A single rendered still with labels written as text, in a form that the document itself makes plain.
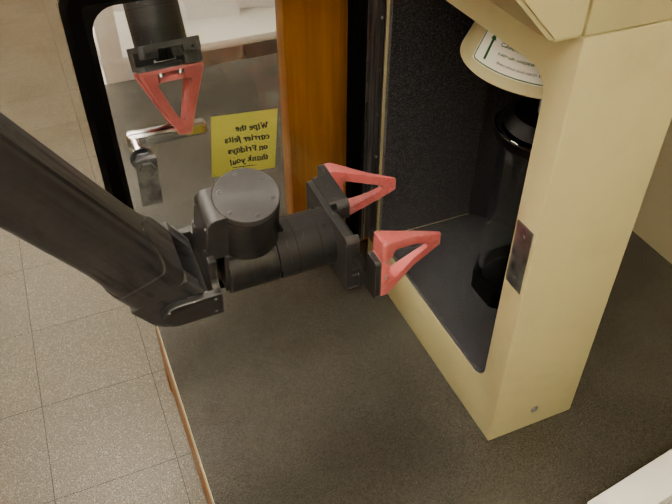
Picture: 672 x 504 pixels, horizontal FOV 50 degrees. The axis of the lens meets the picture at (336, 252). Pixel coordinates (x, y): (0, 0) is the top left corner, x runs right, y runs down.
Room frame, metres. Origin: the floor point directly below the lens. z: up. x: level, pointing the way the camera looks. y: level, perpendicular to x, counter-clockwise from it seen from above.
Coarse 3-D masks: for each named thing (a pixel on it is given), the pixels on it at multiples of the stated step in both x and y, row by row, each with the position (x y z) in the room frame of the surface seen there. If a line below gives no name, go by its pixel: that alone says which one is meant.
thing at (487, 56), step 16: (480, 32) 0.62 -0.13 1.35; (464, 48) 0.63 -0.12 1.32; (480, 48) 0.60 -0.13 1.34; (496, 48) 0.59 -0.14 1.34; (512, 48) 0.58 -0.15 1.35; (480, 64) 0.59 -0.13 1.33; (496, 64) 0.58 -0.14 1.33; (512, 64) 0.57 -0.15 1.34; (528, 64) 0.56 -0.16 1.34; (496, 80) 0.57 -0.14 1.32; (512, 80) 0.56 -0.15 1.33; (528, 80) 0.56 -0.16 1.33; (528, 96) 0.55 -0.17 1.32
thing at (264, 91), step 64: (192, 0) 0.66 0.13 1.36; (256, 0) 0.69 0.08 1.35; (320, 0) 0.72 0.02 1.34; (128, 64) 0.63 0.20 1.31; (192, 64) 0.66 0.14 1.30; (256, 64) 0.68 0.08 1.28; (320, 64) 0.71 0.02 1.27; (128, 128) 0.62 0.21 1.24; (192, 128) 0.65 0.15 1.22; (256, 128) 0.68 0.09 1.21; (320, 128) 0.71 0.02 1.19; (192, 192) 0.65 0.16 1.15
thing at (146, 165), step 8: (136, 160) 0.62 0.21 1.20; (144, 160) 0.61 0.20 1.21; (152, 160) 0.62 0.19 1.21; (136, 168) 0.61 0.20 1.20; (144, 168) 0.61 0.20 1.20; (152, 168) 0.61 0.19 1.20; (144, 176) 0.61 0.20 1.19; (152, 176) 0.62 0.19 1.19; (144, 184) 0.61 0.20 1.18; (152, 184) 0.61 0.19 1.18; (144, 192) 0.61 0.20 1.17; (152, 192) 0.61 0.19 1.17; (160, 192) 0.62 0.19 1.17; (144, 200) 0.61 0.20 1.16; (152, 200) 0.61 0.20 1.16; (160, 200) 0.62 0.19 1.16
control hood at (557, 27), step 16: (496, 0) 0.50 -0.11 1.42; (512, 0) 0.45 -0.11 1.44; (528, 0) 0.44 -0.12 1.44; (544, 0) 0.45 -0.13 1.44; (560, 0) 0.45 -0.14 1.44; (576, 0) 0.46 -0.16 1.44; (512, 16) 0.49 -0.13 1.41; (528, 16) 0.45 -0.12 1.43; (544, 16) 0.45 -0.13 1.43; (560, 16) 0.45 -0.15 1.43; (576, 16) 0.46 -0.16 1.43; (544, 32) 0.45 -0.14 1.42; (560, 32) 0.45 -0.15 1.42; (576, 32) 0.46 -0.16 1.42
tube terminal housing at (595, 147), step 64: (448, 0) 0.62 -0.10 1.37; (640, 0) 0.48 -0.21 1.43; (384, 64) 0.73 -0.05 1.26; (576, 64) 0.46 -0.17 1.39; (640, 64) 0.48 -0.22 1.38; (576, 128) 0.47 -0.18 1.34; (640, 128) 0.49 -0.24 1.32; (576, 192) 0.47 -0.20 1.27; (640, 192) 0.50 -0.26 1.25; (576, 256) 0.48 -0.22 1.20; (512, 320) 0.47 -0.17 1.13; (576, 320) 0.49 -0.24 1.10; (512, 384) 0.47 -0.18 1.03; (576, 384) 0.50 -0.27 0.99
